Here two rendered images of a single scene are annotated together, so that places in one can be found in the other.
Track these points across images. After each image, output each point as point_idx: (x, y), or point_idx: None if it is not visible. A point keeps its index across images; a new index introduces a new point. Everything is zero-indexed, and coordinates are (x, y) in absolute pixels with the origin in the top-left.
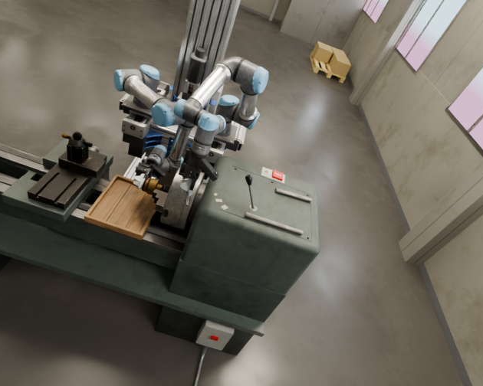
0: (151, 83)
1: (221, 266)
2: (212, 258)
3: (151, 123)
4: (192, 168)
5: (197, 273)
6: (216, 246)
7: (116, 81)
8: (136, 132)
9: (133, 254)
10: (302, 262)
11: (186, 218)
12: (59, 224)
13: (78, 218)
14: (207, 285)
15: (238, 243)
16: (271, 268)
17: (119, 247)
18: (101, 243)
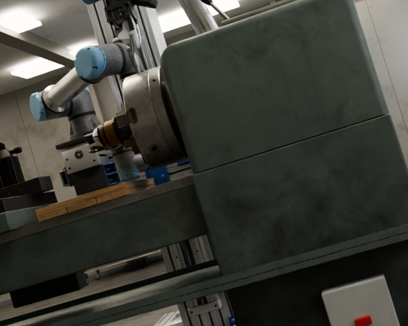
0: (80, 96)
1: (253, 131)
2: (230, 126)
3: (106, 153)
4: (118, 3)
5: (234, 184)
6: (219, 96)
7: (34, 110)
8: (86, 160)
9: (135, 248)
10: (342, 20)
11: (162, 101)
12: (10, 267)
13: (31, 228)
14: (265, 200)
15: (239, 64)
16: (316, 72)
17: (109, 248)
18: (81, 263)
